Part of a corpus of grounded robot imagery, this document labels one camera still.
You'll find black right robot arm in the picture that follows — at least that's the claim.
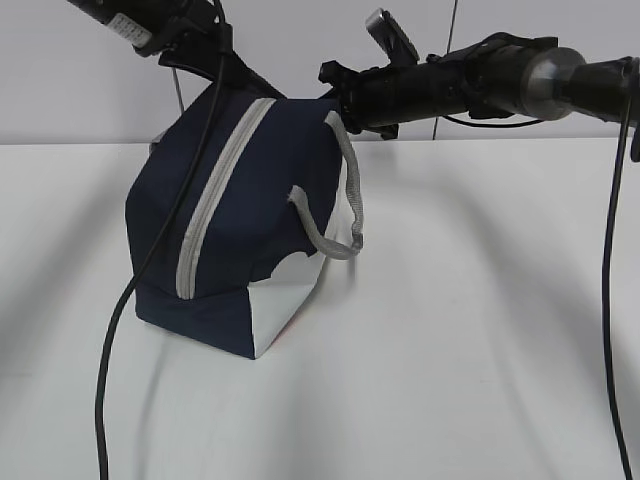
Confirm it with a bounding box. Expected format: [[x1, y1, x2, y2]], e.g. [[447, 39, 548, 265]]
[[319, 32, 639, 139]]

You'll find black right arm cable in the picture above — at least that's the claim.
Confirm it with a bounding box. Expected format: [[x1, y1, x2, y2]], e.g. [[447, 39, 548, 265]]
[[434, 29, 640, 480]]

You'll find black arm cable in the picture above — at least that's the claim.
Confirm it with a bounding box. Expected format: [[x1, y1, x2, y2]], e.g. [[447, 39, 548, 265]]
[[434, 29, 640, 480], [94, 0, 229, 480]]

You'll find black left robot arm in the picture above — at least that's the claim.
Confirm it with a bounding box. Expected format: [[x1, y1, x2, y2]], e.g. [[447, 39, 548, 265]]
[[72, 0, 284, 99]]

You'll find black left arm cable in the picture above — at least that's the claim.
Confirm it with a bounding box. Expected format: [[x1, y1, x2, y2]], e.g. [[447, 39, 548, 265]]
[[94, 0, 229, 480]]

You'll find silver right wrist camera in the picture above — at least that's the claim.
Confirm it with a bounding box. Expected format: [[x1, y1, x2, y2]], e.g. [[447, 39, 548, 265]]
[[365, 8, 419, 67]]

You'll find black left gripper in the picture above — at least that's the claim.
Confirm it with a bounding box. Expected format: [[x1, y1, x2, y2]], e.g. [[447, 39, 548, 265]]
[[132, 1, 285, 99]]

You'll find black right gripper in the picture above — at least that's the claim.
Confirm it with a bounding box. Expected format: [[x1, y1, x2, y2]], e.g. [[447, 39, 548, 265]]
[[318, 60, 430, 140]]

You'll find navy blue lunch bag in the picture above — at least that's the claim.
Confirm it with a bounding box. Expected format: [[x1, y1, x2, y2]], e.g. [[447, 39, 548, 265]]
[[125, 88, 363, 359]]

